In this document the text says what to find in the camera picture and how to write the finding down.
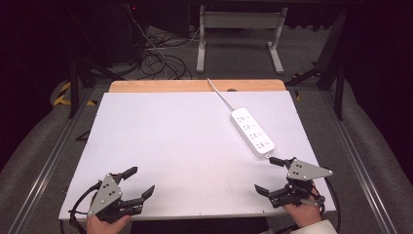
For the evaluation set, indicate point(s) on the person's right hand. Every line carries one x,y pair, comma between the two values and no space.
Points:
305,214

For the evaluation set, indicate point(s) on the white metal desk frame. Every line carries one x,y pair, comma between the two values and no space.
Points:
240,20

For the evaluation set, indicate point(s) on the aluminium floor rail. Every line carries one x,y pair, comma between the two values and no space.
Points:
357,162
45,169

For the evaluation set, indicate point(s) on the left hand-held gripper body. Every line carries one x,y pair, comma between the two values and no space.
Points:
104,195

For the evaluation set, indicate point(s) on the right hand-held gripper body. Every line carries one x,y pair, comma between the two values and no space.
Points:
303,171

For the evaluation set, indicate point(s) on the person's left hand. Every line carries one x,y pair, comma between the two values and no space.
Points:
105,227

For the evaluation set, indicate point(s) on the white board table cover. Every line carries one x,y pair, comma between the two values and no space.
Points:
168,143

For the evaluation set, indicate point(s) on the yellow black hazard tape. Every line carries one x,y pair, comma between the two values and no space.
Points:
63,94

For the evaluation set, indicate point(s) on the white power strip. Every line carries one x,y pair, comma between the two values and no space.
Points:
252,131

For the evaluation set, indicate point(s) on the black metal stand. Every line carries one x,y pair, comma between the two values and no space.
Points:
334,65
74,84

